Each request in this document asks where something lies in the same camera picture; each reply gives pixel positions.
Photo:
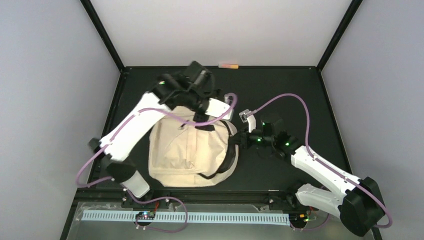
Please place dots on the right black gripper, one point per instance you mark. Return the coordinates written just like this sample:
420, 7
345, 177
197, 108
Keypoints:
242, 141

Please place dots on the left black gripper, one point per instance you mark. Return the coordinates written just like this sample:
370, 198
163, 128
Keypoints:
199, 118

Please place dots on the beige canvas backpack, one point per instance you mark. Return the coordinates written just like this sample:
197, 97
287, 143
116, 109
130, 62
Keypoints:
183, 156

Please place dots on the orange highlighter pen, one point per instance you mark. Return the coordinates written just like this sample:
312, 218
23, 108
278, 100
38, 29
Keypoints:
228, 66

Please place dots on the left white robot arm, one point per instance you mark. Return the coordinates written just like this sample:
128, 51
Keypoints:
188, 97

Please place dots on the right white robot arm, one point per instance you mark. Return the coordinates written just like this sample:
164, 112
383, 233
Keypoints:
358, 203

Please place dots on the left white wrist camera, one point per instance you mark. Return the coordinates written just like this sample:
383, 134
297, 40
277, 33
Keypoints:
216, 108

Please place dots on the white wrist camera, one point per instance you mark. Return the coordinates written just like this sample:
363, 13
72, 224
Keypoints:
247, 116
216, 108

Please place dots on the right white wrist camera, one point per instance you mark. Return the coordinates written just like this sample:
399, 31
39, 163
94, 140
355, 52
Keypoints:
247, 116

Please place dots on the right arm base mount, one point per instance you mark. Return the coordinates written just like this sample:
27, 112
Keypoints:
286, 202

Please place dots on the light blue slotted cable duct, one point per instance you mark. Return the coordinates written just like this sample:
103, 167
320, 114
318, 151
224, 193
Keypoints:
280, 219

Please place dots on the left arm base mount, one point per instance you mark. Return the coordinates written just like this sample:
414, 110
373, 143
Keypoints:
129, 203

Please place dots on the black frame post left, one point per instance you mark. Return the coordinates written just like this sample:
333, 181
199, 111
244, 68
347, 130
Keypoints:
102, 32

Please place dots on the black frame post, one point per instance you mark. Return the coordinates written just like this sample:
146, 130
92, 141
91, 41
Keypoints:
102, 32
339, 32

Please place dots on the black frame post right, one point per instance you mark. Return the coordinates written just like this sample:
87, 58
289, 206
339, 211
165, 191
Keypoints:
339, 32

